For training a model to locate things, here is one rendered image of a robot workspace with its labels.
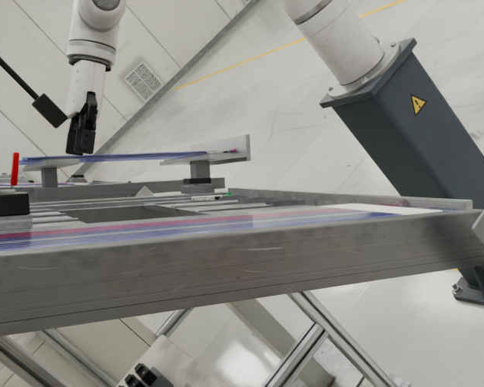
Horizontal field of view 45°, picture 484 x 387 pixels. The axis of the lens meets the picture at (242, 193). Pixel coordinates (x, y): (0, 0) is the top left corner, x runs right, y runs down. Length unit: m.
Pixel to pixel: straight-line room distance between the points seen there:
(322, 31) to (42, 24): 7.72
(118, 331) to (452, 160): 1.21
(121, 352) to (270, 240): 1.57
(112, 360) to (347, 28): 1.33
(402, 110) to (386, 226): 0.75
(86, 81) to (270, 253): 0.60
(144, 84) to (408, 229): 8.47
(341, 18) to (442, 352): 0.89
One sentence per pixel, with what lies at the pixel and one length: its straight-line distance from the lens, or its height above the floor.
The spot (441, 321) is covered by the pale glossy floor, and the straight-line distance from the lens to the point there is 1.72.
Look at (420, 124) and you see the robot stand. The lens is 1.37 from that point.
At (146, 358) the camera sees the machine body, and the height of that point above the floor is 0.62.
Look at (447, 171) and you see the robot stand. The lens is 1.42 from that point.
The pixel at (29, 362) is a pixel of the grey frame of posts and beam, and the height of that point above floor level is 0.79.
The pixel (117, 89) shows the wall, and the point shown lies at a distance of 8.89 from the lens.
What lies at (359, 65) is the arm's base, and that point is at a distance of 1.32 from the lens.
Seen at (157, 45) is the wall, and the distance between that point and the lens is 9.18.
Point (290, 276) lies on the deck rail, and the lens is 0.55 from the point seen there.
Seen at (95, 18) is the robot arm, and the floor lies 1.16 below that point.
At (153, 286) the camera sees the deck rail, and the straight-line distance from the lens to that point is 0.50.
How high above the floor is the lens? 1.12
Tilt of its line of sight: 19 degrees down
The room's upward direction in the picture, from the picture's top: 42 degrees counter-clockwise
